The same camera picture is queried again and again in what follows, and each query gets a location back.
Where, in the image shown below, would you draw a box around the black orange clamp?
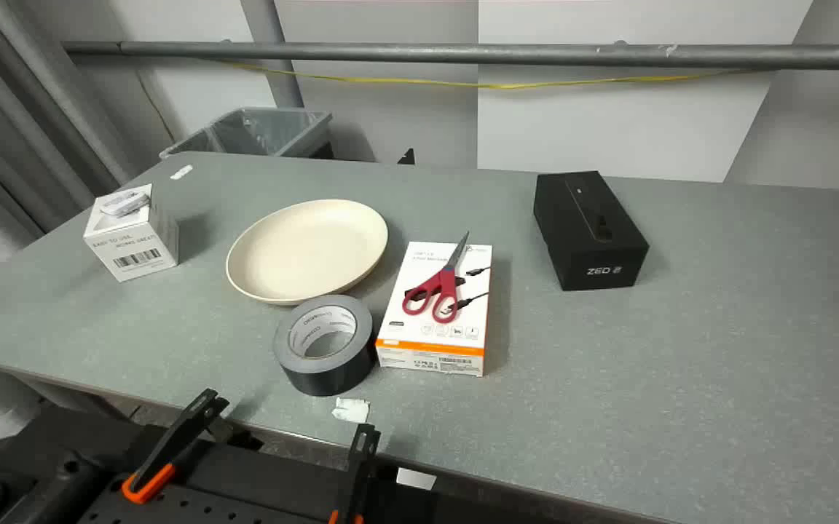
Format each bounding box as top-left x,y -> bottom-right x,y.
325,421 -> 382,524
120,389 -> 228,505

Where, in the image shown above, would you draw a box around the grey plastic bin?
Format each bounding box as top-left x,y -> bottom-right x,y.
162,108 -> 334,156

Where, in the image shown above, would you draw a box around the white label sticker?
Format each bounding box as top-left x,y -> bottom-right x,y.
396,467 -> 437,492

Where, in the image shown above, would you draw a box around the cream round plate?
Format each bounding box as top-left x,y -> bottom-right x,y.
223,197 -> 386,304

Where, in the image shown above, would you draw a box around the white tape piece on table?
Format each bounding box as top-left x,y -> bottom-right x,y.
332,396 -> 370,421

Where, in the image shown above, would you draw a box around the left black orange clamp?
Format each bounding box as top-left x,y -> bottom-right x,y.
120,389 -> 228,505

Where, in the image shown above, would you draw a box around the black rectangular box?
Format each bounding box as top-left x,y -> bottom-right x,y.
533,172 -> 648,290

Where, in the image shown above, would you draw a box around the right black orange clamp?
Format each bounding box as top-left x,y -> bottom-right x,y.
325,421 -> 382,524

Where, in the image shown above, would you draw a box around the red handled scissors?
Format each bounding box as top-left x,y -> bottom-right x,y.
401,236 -> 469,322

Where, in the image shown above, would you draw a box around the black masking tape roll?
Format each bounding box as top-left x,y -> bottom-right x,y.
274,294 -> 373,396

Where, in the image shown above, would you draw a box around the yellow cable on wall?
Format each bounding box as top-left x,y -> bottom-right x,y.
207,57 -> 780,95

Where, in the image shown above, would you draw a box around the black perforated workbench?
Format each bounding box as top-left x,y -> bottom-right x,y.
0,406 -> 651,524

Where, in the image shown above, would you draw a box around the white orange flat box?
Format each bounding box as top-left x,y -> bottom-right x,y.
376,240 -> 493,374

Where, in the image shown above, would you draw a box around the small white barcode box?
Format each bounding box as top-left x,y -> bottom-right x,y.
82,184 -> 177,281

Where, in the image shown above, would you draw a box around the grey horizontal metal pipe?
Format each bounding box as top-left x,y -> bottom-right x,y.
64,40 -> 839,69

